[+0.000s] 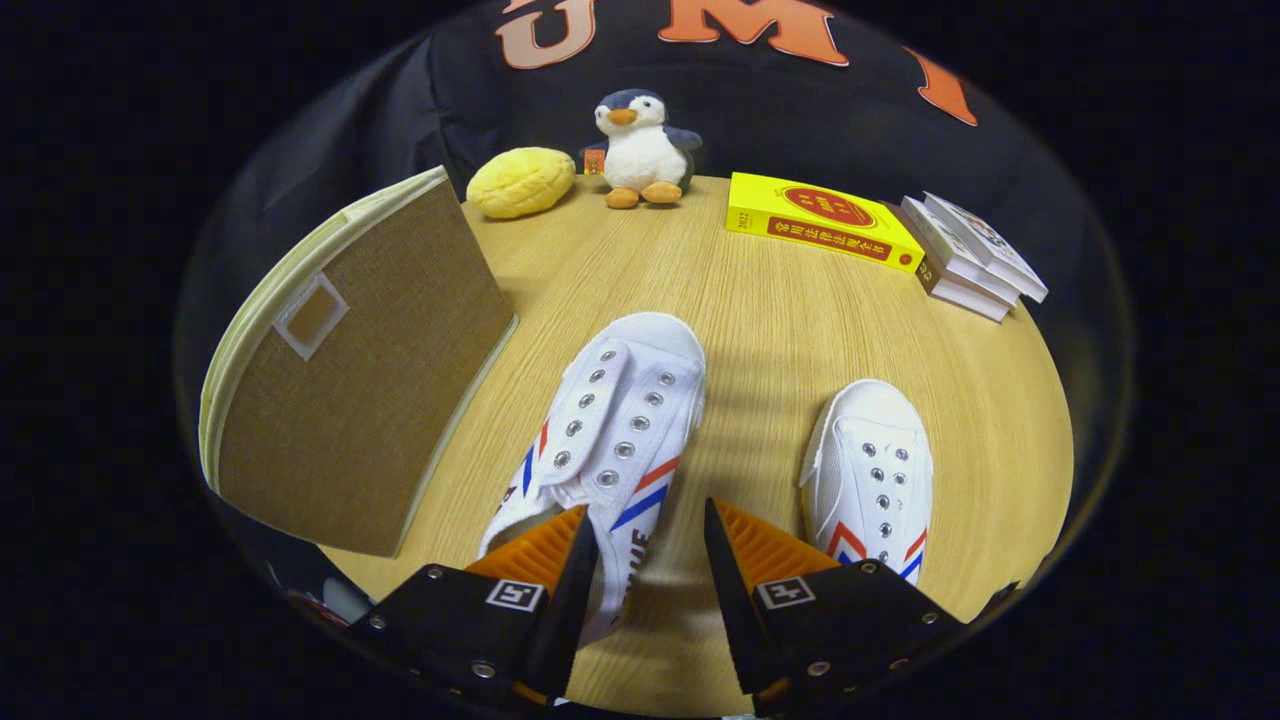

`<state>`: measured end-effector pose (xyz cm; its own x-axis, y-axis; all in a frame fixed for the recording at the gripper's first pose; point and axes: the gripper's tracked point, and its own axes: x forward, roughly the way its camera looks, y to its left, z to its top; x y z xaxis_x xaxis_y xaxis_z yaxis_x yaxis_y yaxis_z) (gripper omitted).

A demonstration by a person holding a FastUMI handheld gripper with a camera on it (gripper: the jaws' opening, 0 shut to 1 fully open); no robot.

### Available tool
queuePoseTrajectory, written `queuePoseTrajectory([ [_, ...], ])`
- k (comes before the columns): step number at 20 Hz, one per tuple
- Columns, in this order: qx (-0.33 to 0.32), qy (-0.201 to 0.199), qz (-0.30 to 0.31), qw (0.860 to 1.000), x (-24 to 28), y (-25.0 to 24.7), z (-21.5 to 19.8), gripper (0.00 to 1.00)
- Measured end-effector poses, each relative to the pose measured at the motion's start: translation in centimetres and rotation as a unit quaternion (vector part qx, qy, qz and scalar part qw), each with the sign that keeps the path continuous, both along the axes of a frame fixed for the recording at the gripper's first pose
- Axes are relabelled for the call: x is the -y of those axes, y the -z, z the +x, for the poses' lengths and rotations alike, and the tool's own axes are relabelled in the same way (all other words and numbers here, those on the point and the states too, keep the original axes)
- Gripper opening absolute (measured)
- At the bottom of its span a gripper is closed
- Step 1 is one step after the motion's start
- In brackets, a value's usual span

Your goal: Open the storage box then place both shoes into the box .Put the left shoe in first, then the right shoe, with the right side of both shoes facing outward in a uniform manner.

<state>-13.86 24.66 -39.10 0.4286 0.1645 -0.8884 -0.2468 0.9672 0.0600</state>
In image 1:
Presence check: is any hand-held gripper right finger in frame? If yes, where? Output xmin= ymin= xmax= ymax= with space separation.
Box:
xmin=704 ymin=497 xmax=969 ymax=716

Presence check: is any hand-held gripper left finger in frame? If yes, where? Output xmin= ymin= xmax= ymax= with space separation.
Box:
xmin=343 ymin=504 xmax=601 ymax=713

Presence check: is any white canvas shoe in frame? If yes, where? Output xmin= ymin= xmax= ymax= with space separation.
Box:
xmin=798 ymin=378 xmax=936 ymax=586
xmin=478 ymin=312 xmax=708 ymax=646

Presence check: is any brown fabric storage box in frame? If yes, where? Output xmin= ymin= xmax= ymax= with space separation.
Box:
xmin=198 ymin=165 xmax=519 ymax=559

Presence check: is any yellow book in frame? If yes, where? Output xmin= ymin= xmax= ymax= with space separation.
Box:
xmin=726 ymin=172 xmax=926 ymax=273

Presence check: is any yellow bun plush toy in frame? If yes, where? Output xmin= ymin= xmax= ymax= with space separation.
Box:
xmin=466 ymin=147 xmax=578 ymax=221

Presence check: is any white illustrated book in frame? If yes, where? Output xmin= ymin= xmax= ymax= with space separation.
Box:
xmin=922 ymin=190 xmax=1049 ymax=304

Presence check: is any penguin plush toy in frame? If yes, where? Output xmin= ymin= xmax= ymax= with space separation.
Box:
xmin=580 ymin=88 xmax=704 ymax=210

